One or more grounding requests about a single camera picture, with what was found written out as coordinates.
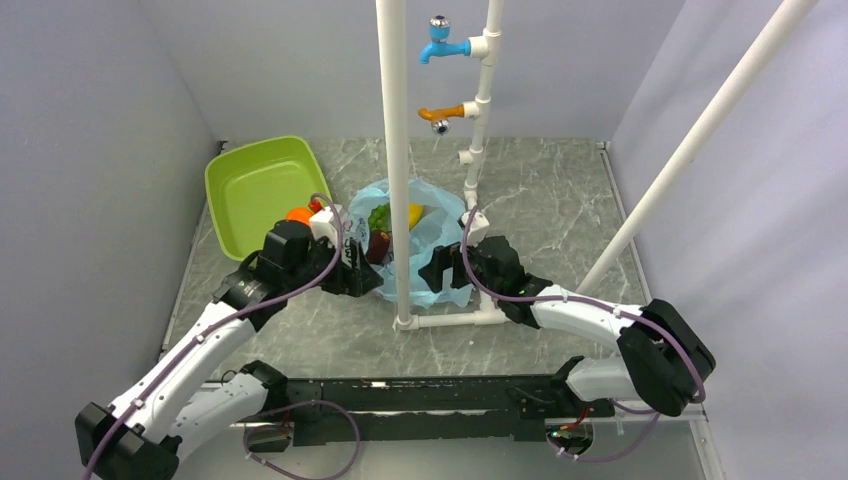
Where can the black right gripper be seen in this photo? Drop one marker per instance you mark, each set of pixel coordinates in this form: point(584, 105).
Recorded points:
point(443, 258)

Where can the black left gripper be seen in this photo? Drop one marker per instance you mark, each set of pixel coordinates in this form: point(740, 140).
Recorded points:
point(355, 279)

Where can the dark red fake apple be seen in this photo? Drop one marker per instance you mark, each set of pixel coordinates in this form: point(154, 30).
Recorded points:
point(378, 248)

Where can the green fake grape bunch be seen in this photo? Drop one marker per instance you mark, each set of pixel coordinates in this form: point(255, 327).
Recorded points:
point(379, 218)

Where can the light blue printed plastic bag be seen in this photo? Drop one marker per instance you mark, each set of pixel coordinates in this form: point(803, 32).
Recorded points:
point(438, 226)

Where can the orange fake orange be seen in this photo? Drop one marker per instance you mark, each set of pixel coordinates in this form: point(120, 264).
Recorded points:
point(300, 214)

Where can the yellow fake mango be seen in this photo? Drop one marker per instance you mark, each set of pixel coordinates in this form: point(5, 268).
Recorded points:
point(415, 213)

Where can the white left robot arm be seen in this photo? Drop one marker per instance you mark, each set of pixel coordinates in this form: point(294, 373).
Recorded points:
point(151, 428)

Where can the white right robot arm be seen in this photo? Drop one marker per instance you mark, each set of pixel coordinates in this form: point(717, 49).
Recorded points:
point(657, 357)

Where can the lime green plastic basin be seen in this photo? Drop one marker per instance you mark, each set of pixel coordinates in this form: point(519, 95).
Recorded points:
point(251, 187)

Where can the orange plastic faucet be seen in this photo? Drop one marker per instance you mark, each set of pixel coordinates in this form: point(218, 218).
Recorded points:
point(439, 119)

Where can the blue plastic faucet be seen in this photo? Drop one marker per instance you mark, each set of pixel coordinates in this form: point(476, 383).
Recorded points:
point(439, 46)

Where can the white diagonal pole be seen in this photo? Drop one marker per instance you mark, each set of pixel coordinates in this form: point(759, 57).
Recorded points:
point(768, 42)

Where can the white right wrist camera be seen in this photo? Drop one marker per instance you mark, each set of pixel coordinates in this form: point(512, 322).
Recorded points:
point(477, 227)

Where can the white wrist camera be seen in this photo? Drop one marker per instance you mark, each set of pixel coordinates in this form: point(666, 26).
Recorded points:
point(322, 223)
point(477, 227)

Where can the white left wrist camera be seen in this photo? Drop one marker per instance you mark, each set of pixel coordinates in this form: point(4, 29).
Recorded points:
point(322, 223)

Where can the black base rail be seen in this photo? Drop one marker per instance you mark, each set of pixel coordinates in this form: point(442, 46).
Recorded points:
point(519, 407)

